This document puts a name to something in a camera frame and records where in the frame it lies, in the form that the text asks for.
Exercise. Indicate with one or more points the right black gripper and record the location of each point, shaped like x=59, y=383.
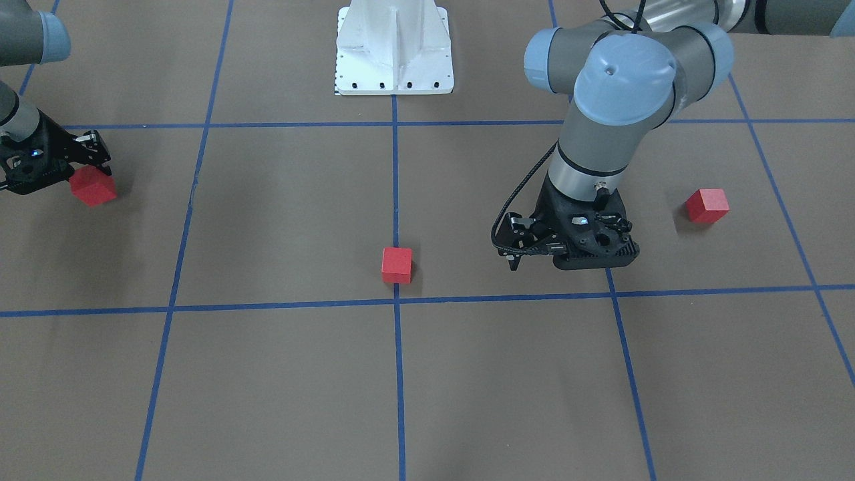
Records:
x=52, y=137

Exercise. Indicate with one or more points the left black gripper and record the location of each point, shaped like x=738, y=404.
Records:
x=552, y=204

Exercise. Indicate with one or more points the red cube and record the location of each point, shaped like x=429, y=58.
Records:
x=92, y=186
x=397, y=265
x=707, y=205

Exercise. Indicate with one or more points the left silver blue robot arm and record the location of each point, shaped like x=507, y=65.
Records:
x=626, y=74

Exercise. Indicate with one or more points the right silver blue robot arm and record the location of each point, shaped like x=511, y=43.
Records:
x=28, y=36

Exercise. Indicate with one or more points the brown paper table cover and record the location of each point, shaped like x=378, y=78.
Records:
x=225, y=317

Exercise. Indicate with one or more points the white pedestal column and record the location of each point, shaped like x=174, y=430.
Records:
x=387, y=48

